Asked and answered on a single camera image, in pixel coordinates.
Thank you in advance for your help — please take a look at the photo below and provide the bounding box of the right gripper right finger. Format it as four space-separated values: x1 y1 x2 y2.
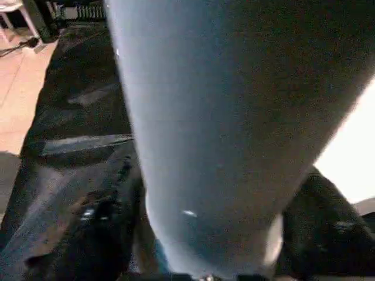
273 166 375 281

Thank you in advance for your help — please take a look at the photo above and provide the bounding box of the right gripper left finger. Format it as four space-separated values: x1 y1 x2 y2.
25 147 146 281

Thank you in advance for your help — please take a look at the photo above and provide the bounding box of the white plastic table top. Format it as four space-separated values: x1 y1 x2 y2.
128 86 375 279

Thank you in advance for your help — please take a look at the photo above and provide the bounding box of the white plastic table leg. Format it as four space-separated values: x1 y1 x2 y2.
104 0 375 279

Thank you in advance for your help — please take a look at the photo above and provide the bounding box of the white plastic stool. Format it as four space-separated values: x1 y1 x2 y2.
0 0 39 42

